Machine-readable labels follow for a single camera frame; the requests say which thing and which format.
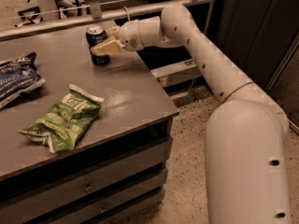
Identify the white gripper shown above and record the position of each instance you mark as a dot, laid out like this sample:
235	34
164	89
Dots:
131	34

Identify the blue pepsi can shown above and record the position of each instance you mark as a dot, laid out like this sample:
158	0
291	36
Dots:
95	34

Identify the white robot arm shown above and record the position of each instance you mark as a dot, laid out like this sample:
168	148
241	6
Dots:
246	181

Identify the blue chip bag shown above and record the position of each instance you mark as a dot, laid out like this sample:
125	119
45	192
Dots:
18	76

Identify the green chip bag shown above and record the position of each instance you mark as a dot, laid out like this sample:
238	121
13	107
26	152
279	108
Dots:
66	121

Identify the grey wooden drawer cabinet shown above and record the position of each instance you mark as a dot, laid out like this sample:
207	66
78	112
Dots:
103	180

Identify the grey metal bracket beam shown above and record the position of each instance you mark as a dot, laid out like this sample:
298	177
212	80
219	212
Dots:
176	73

